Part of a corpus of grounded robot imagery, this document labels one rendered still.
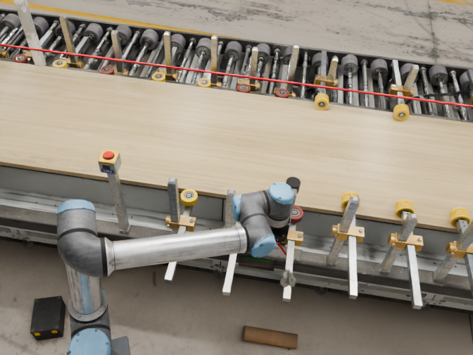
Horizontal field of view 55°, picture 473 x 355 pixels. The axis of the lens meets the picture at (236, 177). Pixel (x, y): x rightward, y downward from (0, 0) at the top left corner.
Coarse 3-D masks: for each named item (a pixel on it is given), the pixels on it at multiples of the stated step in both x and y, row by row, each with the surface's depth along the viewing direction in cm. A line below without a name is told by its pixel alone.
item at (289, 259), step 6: (294, 228) 210; (288, 240) 205; (288, 246) 203; (288, 252) 201; (288, 258) 199; (288, 264) 197; (288, 288) 189; (288, 294) 187; (282, 300) 188; (288, 300) 187
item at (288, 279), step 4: (284, 272) 194; (288, 272) 193; (284, 276) 192; (288, 276) 191; (292, 276) 193; (280, 280) 191; (284, 280) 190; (288, 280) 191; (292, 280) 190; (280, 284) 190; (284, 284) 190; (288, 284) 190; (292, 284) 190
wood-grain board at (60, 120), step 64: (0, 64) 275; (0, 128) 238; (64, 128) 241; (128, 128) 243; (192, 128) 246; (256, 128) 248; (320, 128) 251; (384, 128) 253; (448, 128) 256; (320, 192) 220; (384, 192) 222; (448, 192) 224
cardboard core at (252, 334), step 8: (248, 328) 258; (256, 328) 259; (248, 336) 256; (256, 336) 256; (264, 336) 256; (272, 336) 256; (280, 336) 256; (288, 336) 256; (296, 336) 257; (272, 344) 257; (280, 344) 256; (288, 344) 255; (296, 344) 254
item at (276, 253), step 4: (284, 248) 211; (248, 252) 218; (272, 252) 215; (276, 252) 214; (280, 252) 214; (296, 252) 212; (300, 252) 211; (272, 256) 218; (276, 256) 217; (280, 256) 217; (284, 256) 216; (296, 256) 214; (300, 256) 214; (296, 260) 217
